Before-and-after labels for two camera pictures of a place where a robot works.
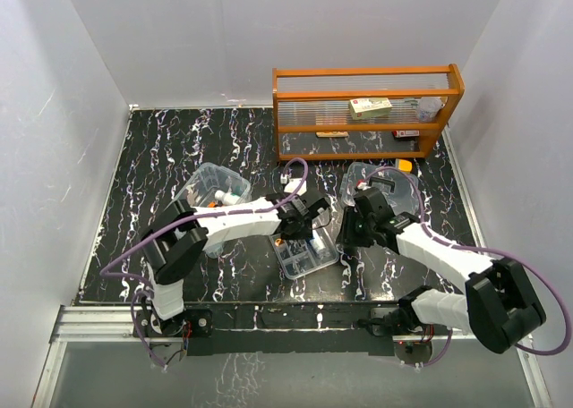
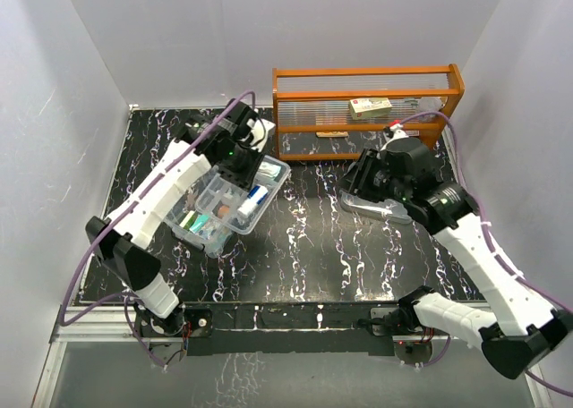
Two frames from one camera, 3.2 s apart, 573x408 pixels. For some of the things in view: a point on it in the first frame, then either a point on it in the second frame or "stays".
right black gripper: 347,236 → 356,182
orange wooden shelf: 406,98 stays
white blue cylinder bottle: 317,243 → 256,195
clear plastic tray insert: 298,257 → 238,207
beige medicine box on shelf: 367,108 stays
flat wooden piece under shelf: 333,133 stays
